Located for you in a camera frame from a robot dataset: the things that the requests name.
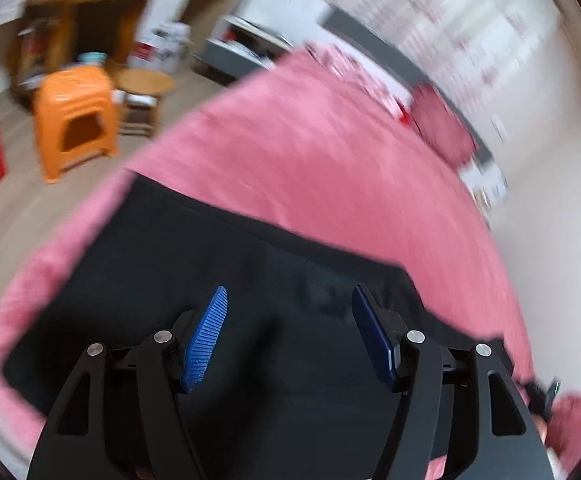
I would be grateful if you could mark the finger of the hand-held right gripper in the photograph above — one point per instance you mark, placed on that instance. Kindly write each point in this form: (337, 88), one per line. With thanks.
(540, 397)

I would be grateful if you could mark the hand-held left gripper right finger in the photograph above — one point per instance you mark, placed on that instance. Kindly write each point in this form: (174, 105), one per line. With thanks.
(370, 335)

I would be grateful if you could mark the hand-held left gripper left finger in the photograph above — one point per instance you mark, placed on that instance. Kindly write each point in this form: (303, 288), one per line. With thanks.
(205, 340)

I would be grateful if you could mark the black pants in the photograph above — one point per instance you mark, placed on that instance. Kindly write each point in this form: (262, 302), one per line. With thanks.
(170, 260)

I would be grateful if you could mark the pink fleece blanket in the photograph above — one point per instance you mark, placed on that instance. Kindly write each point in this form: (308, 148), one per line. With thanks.
(320, 160)

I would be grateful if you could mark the white bedside shelf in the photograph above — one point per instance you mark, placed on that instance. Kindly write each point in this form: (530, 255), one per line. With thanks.
(485, 185)

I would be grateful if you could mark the pink pillow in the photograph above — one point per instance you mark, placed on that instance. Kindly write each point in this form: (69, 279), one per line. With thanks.
(440, 125)

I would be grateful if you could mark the red cloth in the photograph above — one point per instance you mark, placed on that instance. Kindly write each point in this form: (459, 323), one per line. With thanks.
(404, 116)

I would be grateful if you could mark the round wooden stool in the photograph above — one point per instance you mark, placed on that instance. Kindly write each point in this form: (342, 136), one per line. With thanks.
(145, 80)

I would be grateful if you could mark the pink patterned clothing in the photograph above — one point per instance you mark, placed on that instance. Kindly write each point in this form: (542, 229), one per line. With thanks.
(350, 65)

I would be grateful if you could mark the orange plastic stool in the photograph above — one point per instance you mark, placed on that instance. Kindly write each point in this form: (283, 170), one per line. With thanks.
(65, 100)

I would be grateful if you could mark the white printed box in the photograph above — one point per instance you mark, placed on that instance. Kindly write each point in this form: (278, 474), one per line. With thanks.
(163, 47)

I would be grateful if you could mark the grey headboard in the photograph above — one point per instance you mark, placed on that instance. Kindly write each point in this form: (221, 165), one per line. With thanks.
(370, 35)

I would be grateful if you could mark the light blue bowl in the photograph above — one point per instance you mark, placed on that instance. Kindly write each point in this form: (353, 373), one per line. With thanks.
(93, 57)

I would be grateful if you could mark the white patterned curtain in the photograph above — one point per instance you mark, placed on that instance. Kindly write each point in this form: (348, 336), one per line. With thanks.
(445, 20)

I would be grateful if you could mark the white bedside cabinet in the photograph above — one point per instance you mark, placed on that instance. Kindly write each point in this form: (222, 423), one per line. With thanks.
(280, 10)

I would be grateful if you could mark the wooden desk shelf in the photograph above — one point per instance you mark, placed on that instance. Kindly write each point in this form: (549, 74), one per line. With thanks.
(70, 5)

